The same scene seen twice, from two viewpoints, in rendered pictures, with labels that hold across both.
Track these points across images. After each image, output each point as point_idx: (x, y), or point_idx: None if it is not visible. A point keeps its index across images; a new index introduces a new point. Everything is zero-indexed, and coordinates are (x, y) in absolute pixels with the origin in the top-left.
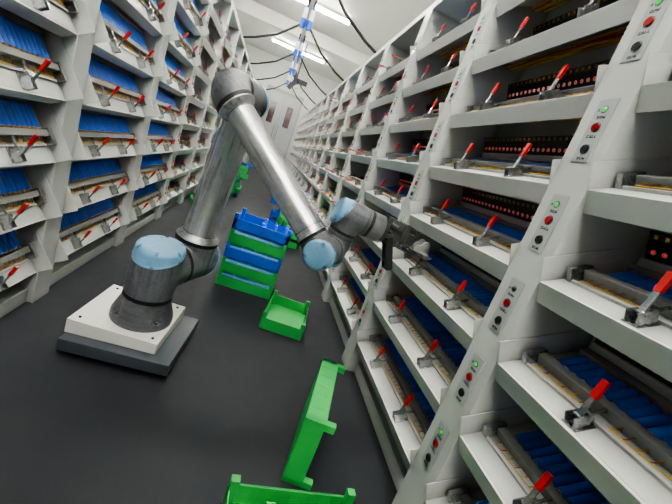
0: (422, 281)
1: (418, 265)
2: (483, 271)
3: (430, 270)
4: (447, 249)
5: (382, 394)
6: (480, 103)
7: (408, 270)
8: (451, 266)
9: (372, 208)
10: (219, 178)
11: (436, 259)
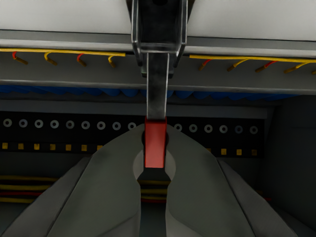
0: (7, 4)
1: (240, 63)
2: (48, 115)
3: (130, 73)
4: (230, 121)
5: None
6: None
7: (257, 3)
8: (145, 96)
9: None
10: None
11: (223, 96)
